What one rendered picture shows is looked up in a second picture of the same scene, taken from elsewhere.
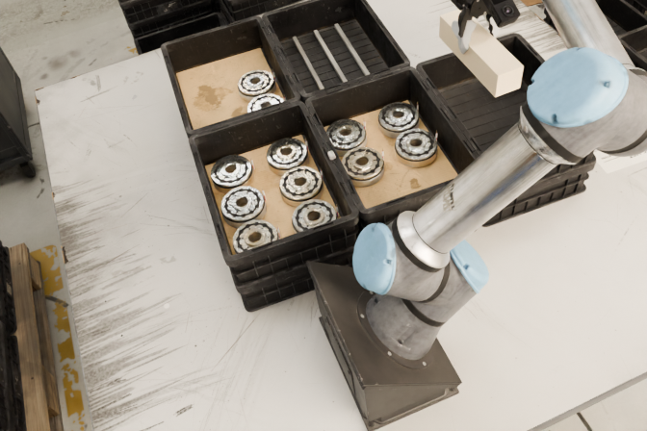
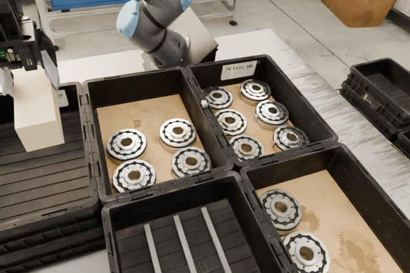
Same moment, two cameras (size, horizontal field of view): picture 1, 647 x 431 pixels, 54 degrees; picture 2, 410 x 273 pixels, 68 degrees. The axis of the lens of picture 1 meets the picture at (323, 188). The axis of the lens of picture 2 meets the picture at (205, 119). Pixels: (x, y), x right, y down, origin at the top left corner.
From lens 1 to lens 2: 166 cm
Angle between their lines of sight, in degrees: 84
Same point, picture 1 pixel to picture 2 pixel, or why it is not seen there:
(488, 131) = (49, 164)
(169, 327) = not seen: hidden behind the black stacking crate
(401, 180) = (146, 127)
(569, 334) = (74, 78)
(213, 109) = (344, 232)
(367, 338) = (185, 30)
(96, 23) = not seen: outside the picture
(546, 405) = (104, 58)
